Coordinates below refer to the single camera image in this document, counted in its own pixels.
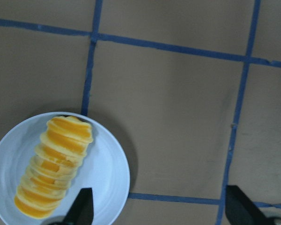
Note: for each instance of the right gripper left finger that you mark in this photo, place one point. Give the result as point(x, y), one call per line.
point(82, 210)

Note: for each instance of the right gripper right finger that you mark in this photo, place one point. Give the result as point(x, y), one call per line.
point(240, 210)

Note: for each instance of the blue plate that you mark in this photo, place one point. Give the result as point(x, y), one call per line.
point(105, 169)

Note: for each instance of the sliced bread loaf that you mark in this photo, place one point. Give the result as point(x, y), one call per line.
point(49, 174)

